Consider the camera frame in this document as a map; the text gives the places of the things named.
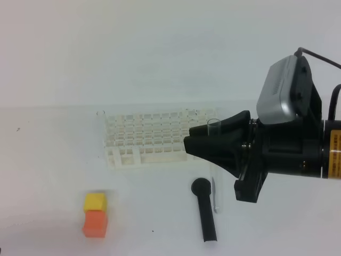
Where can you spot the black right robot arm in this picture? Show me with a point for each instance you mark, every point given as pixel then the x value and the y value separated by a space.
pixel 330 148

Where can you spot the clear test tube in rack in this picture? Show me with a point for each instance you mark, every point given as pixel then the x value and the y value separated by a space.
pixel 100 122

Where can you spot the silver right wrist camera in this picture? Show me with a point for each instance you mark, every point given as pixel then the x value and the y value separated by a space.
pixel 274 105

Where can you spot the black plastic scoop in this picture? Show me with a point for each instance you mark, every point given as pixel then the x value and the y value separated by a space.
pixel 201 188

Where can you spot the yellow foam cube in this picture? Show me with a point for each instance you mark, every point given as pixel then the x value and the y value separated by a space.
pixel 95 202

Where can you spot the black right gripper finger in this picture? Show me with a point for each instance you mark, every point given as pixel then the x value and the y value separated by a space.
pixel 240 121
pixel 231 152

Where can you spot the white test tube rack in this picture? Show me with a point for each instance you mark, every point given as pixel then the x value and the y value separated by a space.
pixel 142 139

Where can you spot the clear glass test tube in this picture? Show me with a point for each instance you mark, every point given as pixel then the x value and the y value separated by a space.
pixel 214 129

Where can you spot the orange foam cube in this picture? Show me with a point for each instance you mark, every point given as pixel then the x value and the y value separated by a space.
pixel 95 225

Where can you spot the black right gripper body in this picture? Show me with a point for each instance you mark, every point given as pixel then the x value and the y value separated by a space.
pixel 293 148

